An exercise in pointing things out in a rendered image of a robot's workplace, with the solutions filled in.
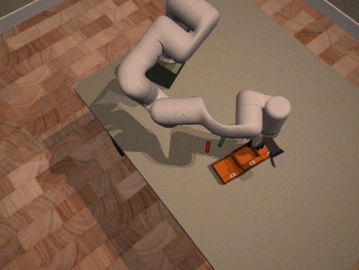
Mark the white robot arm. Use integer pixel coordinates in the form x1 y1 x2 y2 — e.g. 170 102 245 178
117 0 291 139

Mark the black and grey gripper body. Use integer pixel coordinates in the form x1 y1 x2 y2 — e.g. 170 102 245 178
251 129 281 148

